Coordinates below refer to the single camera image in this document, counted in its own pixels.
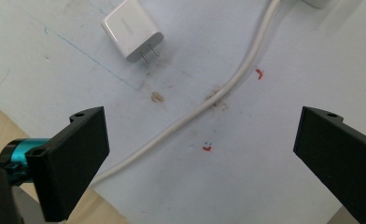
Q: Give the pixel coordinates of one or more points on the white charger plug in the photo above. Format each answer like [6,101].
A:
[130,31]

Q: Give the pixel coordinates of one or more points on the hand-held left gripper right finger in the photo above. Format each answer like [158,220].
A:
[336,146]

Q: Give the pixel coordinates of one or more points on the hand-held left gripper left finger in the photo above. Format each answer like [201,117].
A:
[69,158]

